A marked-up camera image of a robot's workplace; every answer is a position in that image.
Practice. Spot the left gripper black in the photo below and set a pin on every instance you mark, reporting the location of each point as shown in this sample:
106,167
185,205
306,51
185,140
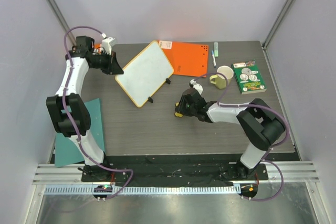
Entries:
113,67

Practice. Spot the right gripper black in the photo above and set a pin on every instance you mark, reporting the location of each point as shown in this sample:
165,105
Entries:
184,108

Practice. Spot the yellow whiteboard eraser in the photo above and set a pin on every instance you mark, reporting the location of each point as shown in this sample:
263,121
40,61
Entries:
177,110

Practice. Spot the whiteboard with yellow frame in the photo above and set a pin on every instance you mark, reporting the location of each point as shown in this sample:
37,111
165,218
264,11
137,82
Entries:
145,74

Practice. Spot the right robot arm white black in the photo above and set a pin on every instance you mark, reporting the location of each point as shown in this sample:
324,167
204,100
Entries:
262,125

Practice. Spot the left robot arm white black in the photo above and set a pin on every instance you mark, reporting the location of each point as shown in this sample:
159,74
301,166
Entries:
68,112

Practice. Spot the blue whiteboard marker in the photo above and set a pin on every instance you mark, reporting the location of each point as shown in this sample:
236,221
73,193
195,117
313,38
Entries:
213,59

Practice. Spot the pale yellow mug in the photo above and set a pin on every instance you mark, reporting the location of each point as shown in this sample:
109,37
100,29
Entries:
222,78

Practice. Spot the orange notebook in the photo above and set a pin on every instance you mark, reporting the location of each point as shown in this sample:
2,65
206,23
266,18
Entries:
187,59

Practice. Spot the green coin book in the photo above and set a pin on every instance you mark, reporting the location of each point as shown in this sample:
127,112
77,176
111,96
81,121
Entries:
248,77

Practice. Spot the teal mat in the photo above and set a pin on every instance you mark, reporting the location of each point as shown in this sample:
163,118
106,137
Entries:
66,153

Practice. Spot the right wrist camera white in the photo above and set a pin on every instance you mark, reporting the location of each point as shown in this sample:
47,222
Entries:
196,86

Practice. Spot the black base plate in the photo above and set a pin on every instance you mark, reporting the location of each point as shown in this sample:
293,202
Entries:
198,170

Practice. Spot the white slotted cable duct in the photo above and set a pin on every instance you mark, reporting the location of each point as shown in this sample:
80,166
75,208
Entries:
103,190

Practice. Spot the left aluminium corner post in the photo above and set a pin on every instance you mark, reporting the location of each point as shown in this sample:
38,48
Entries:
53,7

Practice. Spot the aluminium corner post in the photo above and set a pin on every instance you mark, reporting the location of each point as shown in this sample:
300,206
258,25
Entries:
279,20
53,7

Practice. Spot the aluminium front rail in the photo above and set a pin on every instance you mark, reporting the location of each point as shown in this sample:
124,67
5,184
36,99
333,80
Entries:
292,171

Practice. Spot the right aluminium corner post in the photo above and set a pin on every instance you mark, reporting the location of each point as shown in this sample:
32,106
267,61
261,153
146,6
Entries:
279,20

